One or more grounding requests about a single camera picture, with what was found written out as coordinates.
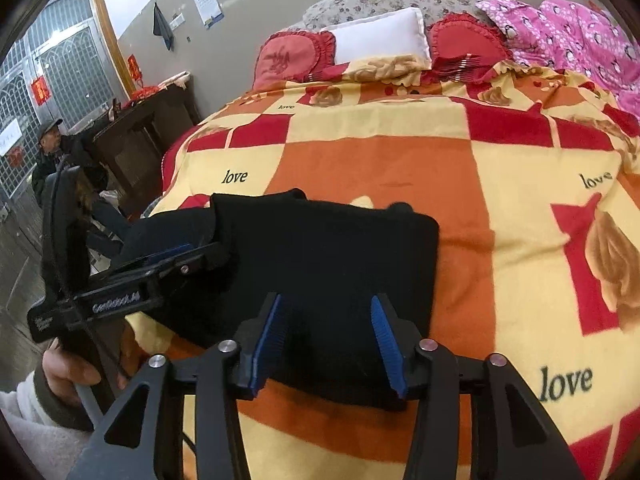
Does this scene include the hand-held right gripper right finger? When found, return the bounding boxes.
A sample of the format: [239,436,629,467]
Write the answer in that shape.
[370,294,586,480]

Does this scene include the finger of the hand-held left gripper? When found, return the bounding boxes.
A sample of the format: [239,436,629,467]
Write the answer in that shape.
[90,241,241,305]

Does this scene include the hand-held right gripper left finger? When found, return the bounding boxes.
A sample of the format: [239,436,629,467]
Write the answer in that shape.
[65,292,296,480]

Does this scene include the black pants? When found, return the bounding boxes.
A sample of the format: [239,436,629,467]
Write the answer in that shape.
[120,188,441,411]

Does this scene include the person's left forearm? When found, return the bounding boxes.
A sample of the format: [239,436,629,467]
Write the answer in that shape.
[0,367,96,480]

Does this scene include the person's left hand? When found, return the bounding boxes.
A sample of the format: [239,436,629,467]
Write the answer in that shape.
[42,322,151,408]

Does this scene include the dark wooden desk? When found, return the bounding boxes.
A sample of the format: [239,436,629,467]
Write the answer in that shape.
[90,82,201,221]

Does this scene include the red cloth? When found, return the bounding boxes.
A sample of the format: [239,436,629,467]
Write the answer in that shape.
[122,85,171,109]

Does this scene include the cream cloth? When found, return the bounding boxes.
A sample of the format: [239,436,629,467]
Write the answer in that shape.
[160,72,193,92]

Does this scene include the printed blanket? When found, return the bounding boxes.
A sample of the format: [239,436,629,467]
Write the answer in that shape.
[125,57,640,480]

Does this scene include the metal window grille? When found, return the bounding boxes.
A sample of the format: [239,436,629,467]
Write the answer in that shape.
[0,0,121,211]

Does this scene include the pink-red ruffled pillow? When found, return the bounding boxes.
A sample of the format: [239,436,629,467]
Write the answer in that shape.
[251,30,337,92]

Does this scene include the dark hanging cloth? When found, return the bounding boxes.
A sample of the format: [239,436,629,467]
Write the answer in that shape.
[152,2,174,52]

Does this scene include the white pillow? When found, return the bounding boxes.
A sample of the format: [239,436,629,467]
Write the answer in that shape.
[320,7,433,71]

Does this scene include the red ruffled pillow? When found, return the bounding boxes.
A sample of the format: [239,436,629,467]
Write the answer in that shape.
[427,12,516,83]

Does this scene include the pink printed quilt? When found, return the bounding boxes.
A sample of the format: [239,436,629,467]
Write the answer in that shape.
[475,0,640,121]

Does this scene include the red wall decoration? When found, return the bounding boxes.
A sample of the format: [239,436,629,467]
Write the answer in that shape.
[127,55,144,92]

